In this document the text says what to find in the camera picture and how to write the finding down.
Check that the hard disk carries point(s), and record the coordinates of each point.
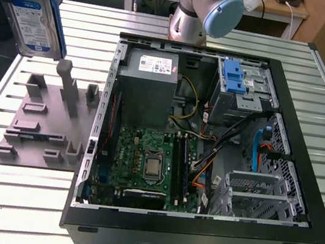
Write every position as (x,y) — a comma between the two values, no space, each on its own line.
(30,20)

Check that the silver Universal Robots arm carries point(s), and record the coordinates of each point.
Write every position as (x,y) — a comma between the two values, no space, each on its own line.
(190,24)

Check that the metal disk bay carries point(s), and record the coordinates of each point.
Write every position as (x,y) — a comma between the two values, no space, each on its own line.
(256,195)

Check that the grey parts rack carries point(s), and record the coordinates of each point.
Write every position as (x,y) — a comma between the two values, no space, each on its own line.
(50,129)

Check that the grey power supply unit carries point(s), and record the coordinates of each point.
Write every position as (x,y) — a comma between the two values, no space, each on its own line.
(144,100)

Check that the green motherboard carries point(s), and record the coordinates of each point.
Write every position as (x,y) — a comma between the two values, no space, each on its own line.
(128,153)

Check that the clear plastic bag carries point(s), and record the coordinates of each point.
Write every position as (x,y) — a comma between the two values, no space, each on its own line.
(254,2)

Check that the silver CPU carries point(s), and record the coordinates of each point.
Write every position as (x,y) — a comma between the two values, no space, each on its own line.
(152,167)

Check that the blue drive latch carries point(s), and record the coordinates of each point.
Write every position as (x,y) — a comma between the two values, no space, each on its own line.
(233,77)

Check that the black RAM slot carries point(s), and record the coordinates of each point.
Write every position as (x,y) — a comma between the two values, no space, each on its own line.
(176,167)

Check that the black graphics card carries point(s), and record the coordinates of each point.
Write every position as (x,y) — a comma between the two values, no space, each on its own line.
(141,197)

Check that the dark RAM stick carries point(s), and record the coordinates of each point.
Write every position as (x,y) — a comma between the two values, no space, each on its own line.
(186,169)

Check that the metal drive cage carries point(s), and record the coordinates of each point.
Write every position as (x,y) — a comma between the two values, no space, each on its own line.
(245,105)

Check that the black PC case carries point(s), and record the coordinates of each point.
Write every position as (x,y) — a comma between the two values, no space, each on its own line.
(163,236)

